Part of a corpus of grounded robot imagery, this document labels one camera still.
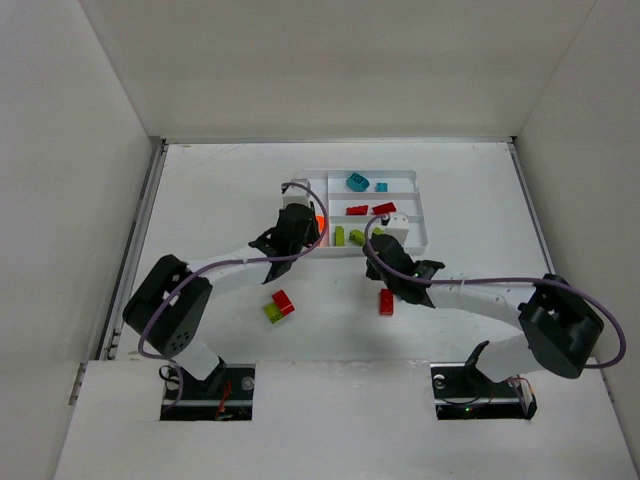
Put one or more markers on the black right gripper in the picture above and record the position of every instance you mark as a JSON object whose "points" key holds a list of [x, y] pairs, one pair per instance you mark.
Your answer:
{"points": [[382, 245]]}

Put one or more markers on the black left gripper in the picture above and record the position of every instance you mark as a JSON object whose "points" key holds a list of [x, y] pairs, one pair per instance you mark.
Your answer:
{"points": [[304, 220]]}

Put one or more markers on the orange curved lego piece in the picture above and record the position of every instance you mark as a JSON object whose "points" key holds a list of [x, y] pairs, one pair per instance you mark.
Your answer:
{"points": [[321, 223]]}

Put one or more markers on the green curved lego brick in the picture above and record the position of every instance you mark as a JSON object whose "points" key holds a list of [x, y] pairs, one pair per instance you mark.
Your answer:
{"points": [[357, 237]]}

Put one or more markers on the red sloped lego brick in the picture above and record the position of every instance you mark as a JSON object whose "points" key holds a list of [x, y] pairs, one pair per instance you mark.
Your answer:
{"points": [[385, 208]]}

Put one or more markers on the red 2x4 lego brick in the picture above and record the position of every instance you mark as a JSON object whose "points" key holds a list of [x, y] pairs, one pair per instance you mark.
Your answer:
{"points": [[361, 210]]}

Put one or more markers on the colorful monster lego figure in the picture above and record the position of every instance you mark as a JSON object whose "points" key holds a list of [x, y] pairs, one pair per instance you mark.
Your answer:
{"points": [[357, 183]]}

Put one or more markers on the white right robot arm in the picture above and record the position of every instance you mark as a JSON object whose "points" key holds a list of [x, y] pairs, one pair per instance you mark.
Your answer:
{"points": [[557, 328]]}

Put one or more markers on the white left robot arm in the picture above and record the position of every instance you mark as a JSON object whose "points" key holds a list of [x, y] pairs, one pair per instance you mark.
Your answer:
{"points": [[167, 308]]}

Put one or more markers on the red long lego brick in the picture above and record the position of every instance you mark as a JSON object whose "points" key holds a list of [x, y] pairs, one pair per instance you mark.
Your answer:
{"points": [[386, 303]]}

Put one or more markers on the white divided sorting tray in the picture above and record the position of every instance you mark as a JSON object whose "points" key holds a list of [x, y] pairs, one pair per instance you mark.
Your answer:
{"points": [[403, 191]]}

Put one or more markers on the red and green lego block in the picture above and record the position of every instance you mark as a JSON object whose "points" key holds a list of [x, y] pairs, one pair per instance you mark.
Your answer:
{"points": [[280, 307]]}

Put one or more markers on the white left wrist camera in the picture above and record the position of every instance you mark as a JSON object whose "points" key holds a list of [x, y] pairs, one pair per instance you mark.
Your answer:
{"points": [[295, 192]]}

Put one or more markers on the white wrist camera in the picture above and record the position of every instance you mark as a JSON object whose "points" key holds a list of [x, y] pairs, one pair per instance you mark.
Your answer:
{"points": [[396, 225], [295, 192]]}

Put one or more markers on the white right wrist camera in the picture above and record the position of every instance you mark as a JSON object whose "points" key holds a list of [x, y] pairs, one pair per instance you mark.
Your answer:
{"points": [[396, 225]]}

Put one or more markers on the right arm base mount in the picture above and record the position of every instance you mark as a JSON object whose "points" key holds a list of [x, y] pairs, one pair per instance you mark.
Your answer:
{"points": [[462, 392]]}

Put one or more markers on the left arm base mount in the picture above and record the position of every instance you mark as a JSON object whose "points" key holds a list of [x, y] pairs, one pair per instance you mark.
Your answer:
{"points": [[226, 398]]}

